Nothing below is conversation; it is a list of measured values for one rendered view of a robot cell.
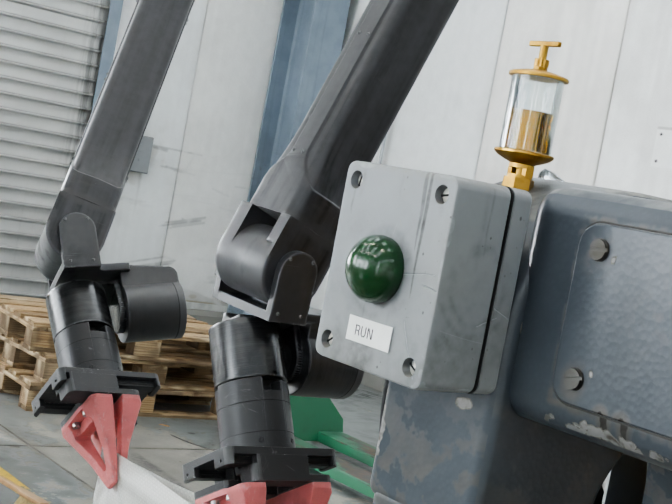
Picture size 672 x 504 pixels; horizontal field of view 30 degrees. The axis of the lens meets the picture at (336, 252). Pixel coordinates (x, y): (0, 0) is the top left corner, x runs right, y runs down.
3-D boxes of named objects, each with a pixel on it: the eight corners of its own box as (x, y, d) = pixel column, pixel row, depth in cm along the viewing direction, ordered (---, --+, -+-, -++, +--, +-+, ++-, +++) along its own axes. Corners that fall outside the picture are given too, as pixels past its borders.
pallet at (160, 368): (-27, 345, 657) (-22, 318, 656) (173, 359, 731) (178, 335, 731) (38, 383, 591) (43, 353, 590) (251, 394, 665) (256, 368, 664)
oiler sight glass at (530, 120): (487, 145, 60) (501, 73, 60) (523, 153, 62) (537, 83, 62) (524, 149, 58) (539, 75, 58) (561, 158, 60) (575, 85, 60)
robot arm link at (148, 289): (41, 247, 126) (56, 212, 118) (152, 241, 130) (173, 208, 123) (56, 361, 122) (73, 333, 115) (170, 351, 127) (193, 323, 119)
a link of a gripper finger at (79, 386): (159, 467, 109) (137, 376, 114) (85, 465, 105) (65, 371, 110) (124, 504, 113) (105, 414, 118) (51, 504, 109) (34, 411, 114)
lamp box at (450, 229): (312, 352, 57) (348, 159, 57) (387, 358, 60) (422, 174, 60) (418, 392, 51) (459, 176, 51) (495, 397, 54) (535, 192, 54)
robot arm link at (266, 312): (223, 227, 100) (285, 249, 93) (333, 246, 107) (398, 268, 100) (189, 372, 101) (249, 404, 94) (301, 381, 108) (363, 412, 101)
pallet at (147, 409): (-32, 371, 659) (-27, 345, 658) (170, 385, 729) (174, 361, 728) (25, 411, 592) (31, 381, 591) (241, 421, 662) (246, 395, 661)
